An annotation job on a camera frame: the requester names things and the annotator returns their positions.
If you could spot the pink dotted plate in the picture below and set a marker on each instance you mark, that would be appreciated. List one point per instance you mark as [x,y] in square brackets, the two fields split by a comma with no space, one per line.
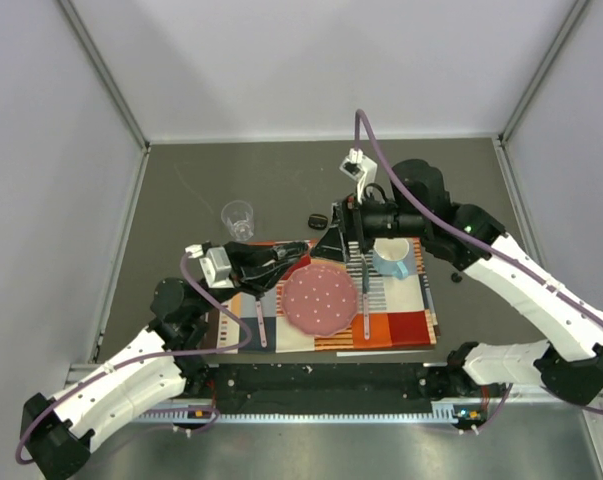
[319,300]

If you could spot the clear plastic cup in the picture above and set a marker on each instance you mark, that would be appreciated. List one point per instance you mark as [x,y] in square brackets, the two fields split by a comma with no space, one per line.
[238,217]

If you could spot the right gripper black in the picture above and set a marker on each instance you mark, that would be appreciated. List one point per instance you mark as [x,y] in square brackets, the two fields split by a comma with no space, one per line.
[346,215]

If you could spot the aluminium frame profile front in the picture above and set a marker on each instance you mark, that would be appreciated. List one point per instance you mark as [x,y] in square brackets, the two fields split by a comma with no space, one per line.
[187,409]

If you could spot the black earbud charging case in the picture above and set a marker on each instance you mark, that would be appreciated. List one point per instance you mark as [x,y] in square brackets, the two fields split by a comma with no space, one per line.
[318,222]

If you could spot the white blue mug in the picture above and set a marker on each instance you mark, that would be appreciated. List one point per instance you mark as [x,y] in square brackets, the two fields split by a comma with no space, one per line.
[389,257]

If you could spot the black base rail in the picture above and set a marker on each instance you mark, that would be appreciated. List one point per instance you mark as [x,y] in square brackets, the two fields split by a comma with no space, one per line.
[341,388]

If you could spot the knife with pink handle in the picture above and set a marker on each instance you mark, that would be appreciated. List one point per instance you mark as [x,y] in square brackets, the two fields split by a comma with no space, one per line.
[365,284]

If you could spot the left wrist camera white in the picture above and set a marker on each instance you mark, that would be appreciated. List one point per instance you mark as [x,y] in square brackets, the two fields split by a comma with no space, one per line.
[214,262]

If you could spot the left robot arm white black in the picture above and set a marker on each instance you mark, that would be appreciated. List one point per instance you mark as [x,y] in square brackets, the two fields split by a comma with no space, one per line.
[60,433]

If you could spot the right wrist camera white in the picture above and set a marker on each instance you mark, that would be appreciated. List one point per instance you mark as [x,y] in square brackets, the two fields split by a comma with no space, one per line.
[360,169]

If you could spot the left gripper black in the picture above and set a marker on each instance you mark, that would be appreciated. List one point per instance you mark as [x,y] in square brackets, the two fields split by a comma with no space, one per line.
[251,269]

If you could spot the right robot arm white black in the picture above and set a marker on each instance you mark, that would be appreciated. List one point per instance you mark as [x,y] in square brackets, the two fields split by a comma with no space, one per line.
[568,362]

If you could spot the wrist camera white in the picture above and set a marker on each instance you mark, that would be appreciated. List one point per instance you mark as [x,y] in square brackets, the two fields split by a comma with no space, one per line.
[360,169]
[214,262]

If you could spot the fork with pink handle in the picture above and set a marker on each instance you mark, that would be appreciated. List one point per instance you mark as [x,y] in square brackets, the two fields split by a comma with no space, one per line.
[261,323]

